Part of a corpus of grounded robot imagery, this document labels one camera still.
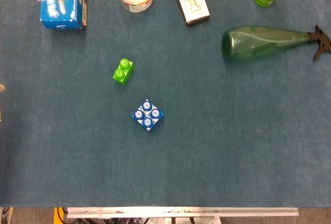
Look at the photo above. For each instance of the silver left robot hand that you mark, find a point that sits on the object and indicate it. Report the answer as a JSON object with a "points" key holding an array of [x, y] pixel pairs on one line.
{"points": [[2, 88]]}

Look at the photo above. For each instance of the green toy brick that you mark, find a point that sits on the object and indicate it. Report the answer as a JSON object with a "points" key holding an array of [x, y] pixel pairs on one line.
{"points": [[123, 72]]}

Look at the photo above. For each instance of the blue toy brick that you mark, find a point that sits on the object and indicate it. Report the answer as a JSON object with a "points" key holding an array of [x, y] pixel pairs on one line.
{"points": [[147, 115]]}

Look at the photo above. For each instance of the blue cookie box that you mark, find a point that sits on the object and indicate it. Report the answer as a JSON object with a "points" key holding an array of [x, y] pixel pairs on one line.
{"points": [[62, 14]]}

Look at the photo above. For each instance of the white card box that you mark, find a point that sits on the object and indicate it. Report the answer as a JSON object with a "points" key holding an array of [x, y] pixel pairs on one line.
{"points": [[192, 1]]}

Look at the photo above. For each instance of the blue felt table mat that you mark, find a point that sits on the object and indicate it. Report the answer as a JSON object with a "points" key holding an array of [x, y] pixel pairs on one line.
{"points": [[232, 131]]}

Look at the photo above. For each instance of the green spray bottle black trigger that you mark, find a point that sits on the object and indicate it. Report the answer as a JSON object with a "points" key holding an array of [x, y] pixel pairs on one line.
{"points": [[248, 44]]}

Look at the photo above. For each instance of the yellow frame piece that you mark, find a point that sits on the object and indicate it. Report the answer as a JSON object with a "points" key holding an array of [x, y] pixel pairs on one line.
{"points": [[56, 216]]}

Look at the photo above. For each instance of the aluminium profile rail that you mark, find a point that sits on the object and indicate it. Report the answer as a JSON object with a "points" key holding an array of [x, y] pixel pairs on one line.
{"points": [[181, 212]]}

